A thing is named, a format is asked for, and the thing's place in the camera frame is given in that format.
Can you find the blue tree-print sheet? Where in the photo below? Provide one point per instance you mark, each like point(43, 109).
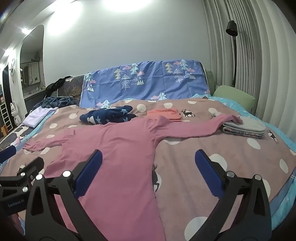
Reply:
point(150, 85)

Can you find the lavender garment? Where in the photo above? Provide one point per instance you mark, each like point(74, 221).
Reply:
point(34, 118)

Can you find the black garment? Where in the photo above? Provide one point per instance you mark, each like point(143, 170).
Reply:
point(55, 85)

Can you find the coral folded garment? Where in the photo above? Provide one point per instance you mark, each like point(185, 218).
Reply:
point(163, 114)

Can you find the small green pillow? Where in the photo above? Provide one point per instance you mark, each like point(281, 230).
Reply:
point(210, 80)

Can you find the grey pleated curtain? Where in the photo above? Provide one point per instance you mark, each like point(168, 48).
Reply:
point(266, 69)

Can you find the dark blue fuzzy blanket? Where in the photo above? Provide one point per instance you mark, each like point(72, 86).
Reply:
point(60, 100)

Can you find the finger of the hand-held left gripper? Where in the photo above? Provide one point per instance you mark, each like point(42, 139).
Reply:
point(32, 166)
point(8, 153)

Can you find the grey folded garment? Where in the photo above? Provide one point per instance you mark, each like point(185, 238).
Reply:
point(249, 126)

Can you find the black floor lamp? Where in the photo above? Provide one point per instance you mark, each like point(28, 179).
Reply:
point(232, 29)

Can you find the dark printed bed sheet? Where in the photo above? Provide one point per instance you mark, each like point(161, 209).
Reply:
point(13, 136)

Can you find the white ladder shelf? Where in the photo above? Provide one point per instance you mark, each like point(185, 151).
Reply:
point(5, 118)

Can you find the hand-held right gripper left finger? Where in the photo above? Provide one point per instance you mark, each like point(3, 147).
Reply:
point(89, 172)

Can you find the pink long-sleeve garment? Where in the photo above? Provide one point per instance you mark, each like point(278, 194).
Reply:
point(115, 150)

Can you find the dark floral cloth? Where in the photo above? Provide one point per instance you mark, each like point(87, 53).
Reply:
point(71, 89)

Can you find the navy star-print garment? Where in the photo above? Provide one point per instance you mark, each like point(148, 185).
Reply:
point(108, 115)

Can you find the pink polka-dot deer blanket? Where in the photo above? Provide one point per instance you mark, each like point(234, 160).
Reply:
point(208, 153)

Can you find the floral patterned folded garment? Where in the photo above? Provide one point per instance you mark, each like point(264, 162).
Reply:
point(242, 134)

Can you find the white cat figure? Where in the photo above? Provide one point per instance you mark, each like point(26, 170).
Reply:
point(14, 112)

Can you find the large green pillow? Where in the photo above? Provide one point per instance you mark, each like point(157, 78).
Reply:
point(233, 96)

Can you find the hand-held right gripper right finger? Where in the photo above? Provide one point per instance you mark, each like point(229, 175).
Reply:
point(208, 172)

